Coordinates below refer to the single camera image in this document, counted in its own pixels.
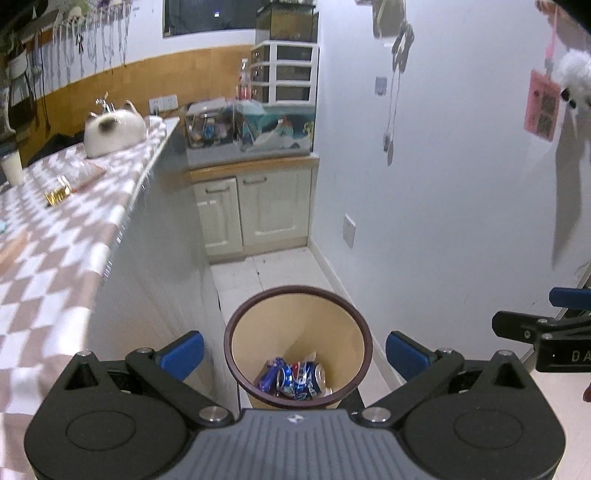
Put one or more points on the dark hanging ornament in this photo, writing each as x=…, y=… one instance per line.
x=402, y=46

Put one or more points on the white plant pot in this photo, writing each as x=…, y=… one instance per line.
x=21, y=64

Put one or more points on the small golden yellow object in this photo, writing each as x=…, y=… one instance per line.
x=56, y=194

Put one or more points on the blue snack wrapper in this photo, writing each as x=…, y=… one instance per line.
x=268, y=377

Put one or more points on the crushed blue soda can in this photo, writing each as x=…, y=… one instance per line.
x=302, y=381

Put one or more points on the beige bin with brown rim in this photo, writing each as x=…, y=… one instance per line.
x=286, y=332

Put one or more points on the fringed wall hanging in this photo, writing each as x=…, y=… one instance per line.
x=92, y=41

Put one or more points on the clear plastic bottle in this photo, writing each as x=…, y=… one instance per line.
x=244, y=83

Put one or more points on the cream floor cabinet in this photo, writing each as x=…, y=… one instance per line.
x=268, y=212

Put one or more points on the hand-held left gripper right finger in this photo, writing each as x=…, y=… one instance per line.
x=406, y=355

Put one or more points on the small dark glass tank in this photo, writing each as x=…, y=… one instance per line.
x=288, y=23

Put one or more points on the clear plastic wrapper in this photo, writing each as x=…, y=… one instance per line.
x=87, y=176

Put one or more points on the white wall power strip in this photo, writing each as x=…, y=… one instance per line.
x=163, y=103

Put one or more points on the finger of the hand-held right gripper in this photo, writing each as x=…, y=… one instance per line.
x=570, y=297
x=512, y=325

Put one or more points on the small metal ornament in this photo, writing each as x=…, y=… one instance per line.
x=105, y=104

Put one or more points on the pink card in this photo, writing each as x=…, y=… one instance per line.
x=541, y=106

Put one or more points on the small wall photo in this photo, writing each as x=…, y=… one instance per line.
x=380, y=86

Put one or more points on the white cup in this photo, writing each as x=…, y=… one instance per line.
x=13, y=168

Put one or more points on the white wall socket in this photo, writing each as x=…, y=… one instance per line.
x=349, y=230

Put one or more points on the beige wooden stick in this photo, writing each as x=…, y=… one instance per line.
x=14, y=253

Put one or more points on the dark window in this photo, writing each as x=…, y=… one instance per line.
x=207, y=16

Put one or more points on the white fluffy toy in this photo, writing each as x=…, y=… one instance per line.
x=575, y=76

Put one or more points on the small hanging pendant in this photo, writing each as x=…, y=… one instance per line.
x=388, y=145

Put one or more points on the white drawer unit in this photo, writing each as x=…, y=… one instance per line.
x=272, y=74

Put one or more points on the white cat-shaped ceramic figure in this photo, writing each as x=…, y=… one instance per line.
x=115, y=134

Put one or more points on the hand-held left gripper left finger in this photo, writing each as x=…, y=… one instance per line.
x=184, y=353

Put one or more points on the clutter tray on cabinet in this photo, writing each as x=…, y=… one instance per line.
x=254, y=138

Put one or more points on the silver wrapper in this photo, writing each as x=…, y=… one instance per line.
x=309, y=358

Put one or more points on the person's right hand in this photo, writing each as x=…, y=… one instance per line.
x=588, y=393

